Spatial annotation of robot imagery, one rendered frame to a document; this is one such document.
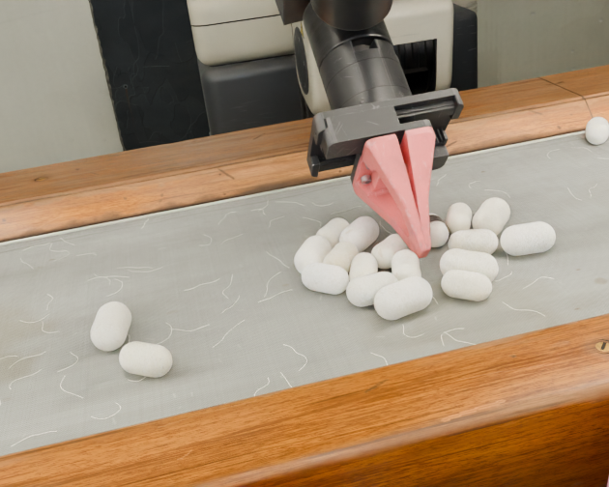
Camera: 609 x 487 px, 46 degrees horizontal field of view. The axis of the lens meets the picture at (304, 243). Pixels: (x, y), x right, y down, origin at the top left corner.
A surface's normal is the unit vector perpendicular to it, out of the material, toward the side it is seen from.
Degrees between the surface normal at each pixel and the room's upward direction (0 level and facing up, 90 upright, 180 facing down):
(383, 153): 62
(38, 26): 90
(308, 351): 0
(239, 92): 90
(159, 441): 0
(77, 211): 45
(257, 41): 90
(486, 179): 0
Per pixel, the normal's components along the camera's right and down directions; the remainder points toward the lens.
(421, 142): 0.16, -0.04
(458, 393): -0.11, -0.88
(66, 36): 0.18, 0.43
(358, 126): 0.07, -0.40
